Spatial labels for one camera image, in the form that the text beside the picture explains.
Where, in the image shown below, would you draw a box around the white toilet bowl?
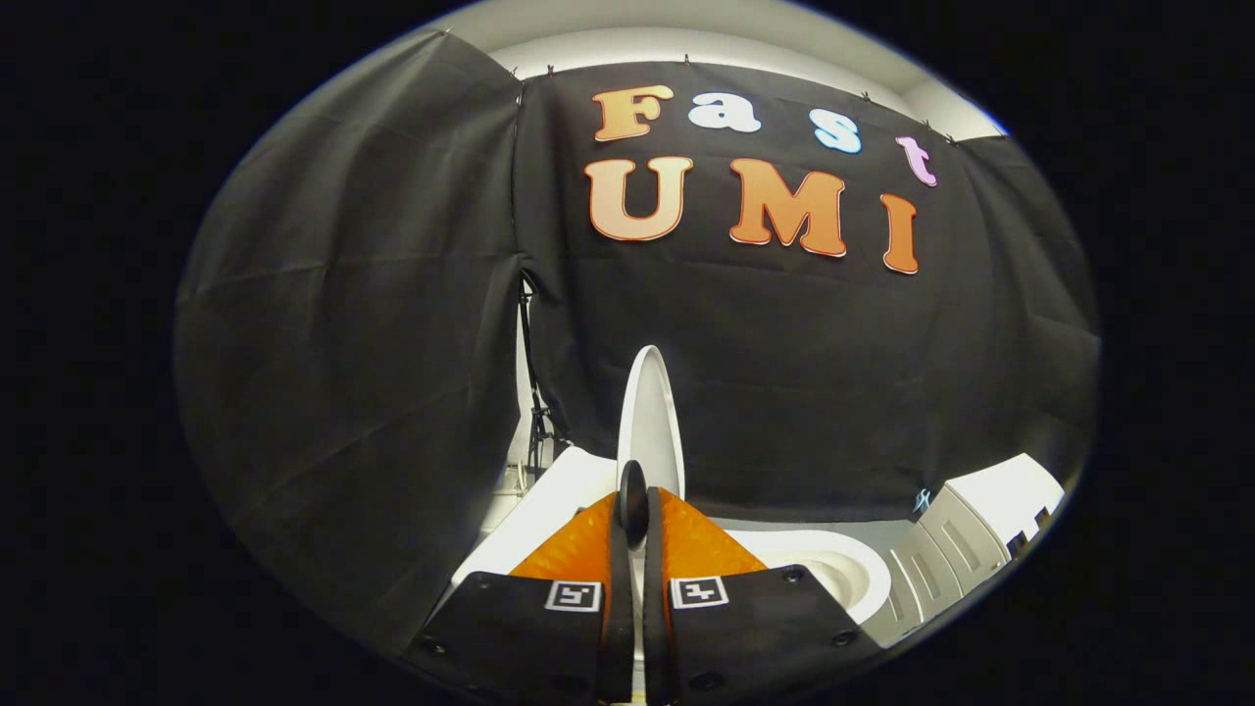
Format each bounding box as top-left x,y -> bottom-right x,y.
721,529 -> 893,627

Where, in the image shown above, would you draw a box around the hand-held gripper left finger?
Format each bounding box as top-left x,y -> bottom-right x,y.
405,490 -> 636,706

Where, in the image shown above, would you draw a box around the black backdrop cloth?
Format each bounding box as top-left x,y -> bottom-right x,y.
175,29 -> 1101,653

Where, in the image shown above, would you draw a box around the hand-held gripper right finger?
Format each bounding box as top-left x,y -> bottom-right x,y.
642,486 -> 883,706

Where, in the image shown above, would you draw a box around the white drawer cabinet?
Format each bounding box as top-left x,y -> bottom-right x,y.
868,453 -> 1067,648

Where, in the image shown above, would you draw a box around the black round lid handle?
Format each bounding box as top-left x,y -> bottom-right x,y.
618,460 -> 650,548

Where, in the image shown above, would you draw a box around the white toilet lid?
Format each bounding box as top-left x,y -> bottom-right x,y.
616,345 -> 684,503

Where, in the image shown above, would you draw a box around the black backdrop stand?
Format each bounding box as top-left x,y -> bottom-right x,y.
517,270 -> 563,481

